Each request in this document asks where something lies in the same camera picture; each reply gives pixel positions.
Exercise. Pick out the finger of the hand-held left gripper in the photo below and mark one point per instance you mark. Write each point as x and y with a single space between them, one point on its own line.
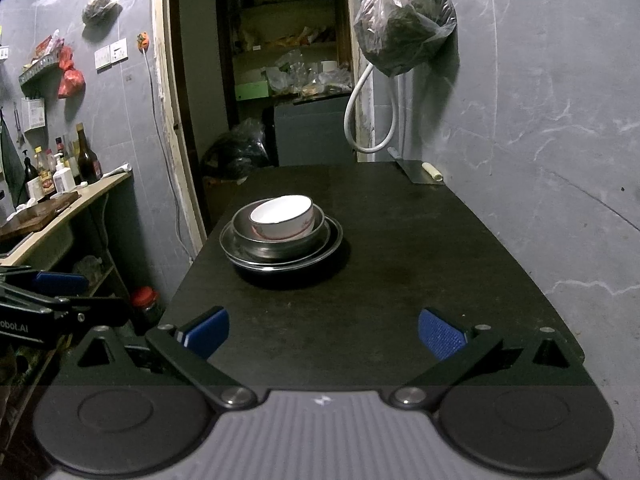
100 312
60 282

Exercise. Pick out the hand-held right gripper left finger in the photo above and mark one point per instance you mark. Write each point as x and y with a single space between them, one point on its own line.
207 332

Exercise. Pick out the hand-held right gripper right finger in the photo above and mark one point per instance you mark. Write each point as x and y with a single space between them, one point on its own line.
442 332

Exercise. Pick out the large steel bowl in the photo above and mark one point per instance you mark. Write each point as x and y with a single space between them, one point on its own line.
245 240

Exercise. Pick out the white ceramic bowl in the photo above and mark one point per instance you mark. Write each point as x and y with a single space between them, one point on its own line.
282 217

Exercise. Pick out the steel plate with sticker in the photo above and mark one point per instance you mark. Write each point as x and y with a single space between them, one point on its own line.
332 240

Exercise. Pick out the red lid jar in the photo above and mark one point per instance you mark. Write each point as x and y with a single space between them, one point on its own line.
146 305

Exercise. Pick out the wooden cutting board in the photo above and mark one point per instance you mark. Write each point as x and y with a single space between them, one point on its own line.
40 210

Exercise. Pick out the kitchen counter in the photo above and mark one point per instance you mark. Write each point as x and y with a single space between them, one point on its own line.
95 192

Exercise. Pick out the white plastic bottle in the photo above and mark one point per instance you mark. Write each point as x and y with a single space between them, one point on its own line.
63 177

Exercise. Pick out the yellow label sauce bottle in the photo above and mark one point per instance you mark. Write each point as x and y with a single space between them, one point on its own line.
44 172

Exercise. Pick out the dark glass bottle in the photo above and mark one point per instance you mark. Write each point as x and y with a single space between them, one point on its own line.
87 160

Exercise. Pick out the green hanging cloth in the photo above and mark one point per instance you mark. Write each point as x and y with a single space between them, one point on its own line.
11 160

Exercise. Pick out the cream cylindrical roll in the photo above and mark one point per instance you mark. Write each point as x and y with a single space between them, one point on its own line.
432 171

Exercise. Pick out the steel cleaver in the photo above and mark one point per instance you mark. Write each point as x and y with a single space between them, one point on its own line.
412 170

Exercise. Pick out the black plastic bag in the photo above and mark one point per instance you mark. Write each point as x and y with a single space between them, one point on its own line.
237 152

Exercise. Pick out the red plastic bag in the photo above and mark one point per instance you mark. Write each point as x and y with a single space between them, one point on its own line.
70 77

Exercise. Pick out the grey cabinet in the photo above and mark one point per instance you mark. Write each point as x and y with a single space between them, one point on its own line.
315 130

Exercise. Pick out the green box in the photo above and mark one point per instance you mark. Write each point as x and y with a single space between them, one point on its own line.
252 91

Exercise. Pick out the small hanging bag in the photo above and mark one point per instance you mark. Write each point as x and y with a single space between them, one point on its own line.
102 7

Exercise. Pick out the clear bag of dried herbs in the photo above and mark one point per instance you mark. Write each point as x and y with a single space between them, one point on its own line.
405 20

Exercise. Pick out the wooden shelf unit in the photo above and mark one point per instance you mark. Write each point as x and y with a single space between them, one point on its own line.
285 20

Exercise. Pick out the white wall holder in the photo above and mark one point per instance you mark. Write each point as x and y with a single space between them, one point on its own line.
34 116

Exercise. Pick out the door frame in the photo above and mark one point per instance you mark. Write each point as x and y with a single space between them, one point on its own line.
170 110

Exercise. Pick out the metal wall rack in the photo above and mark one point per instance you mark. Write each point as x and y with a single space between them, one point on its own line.
42 62

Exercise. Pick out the white wall switch panel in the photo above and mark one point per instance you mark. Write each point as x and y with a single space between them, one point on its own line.
111 54

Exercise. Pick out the orange wall hook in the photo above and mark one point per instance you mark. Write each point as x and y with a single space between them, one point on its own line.
143 42

